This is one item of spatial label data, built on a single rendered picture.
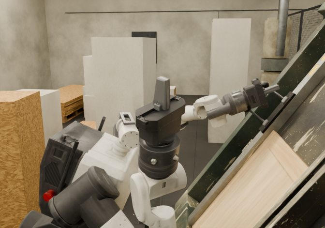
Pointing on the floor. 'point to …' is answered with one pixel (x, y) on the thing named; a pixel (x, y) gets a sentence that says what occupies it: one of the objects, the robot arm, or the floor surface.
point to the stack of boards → (71, 101)
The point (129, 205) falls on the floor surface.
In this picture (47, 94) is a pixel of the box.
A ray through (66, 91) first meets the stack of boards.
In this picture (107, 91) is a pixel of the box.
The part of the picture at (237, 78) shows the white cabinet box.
